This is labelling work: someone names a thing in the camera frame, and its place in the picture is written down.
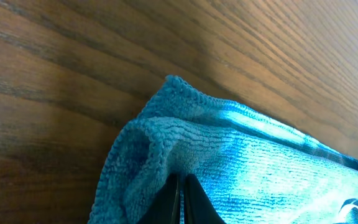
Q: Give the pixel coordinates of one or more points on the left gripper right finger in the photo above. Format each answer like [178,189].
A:
[197,206]

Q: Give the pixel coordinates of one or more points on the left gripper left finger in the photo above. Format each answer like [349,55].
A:
[165,209]

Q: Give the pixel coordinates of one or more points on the blue microfiber cloth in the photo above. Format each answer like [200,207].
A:
[253,168]

